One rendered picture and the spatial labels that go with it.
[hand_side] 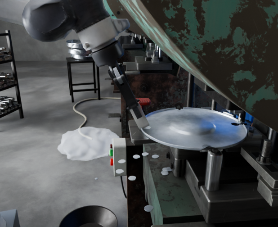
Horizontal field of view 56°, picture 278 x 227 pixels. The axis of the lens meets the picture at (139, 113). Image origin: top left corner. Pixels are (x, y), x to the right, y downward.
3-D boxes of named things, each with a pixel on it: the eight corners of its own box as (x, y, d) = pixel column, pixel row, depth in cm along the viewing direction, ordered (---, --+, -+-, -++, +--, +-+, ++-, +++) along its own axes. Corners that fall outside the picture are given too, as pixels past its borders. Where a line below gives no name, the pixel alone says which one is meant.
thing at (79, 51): (71, 102, 351) (65, 41, 324) (69, 93, 391) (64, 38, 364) (100, 100, 362) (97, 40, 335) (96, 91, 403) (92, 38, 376)
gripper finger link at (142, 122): (138, 102, 69) (139, 103, 68) (149, 124, 71) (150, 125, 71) (128, 107, 69) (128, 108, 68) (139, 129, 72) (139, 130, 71)
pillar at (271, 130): (267, 153, 68) (277, 102, 63) (262, 149, 70) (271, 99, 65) (275, 153, 68) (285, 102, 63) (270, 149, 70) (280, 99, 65)
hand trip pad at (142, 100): (133, 120, 103) (133, 102, 101) (132, 115, 109) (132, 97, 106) (151, 120, 104) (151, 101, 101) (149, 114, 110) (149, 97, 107)
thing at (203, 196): (206, 224, 57) (208, 202, 55) (165, 136, 99) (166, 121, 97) (334, 214, 60) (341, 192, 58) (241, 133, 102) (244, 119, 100)
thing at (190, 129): (136, 111, 86) (136, 108, 85) (221, 108, 88) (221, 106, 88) (146, 153, 59) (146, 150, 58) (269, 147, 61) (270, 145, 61)
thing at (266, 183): (271, 206, 53) (280, 162, 50) (234, 163, 69) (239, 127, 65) (298, 204, 54) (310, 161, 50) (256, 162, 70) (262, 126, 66)
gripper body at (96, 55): (90, 50, 67) (107, 82, 70) (89, 55, 59) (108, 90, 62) (117, 37, 67) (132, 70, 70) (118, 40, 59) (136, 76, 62)
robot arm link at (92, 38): (73, 34, 57) (86, 56, 59) (126, 7, 56) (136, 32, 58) (78, 30, 68) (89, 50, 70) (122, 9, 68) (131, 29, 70)
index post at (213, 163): (207, 191, 58) (211, 152, 55) (203, 183, 61) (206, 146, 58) (219, 190, 58) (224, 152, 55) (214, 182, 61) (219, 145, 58)
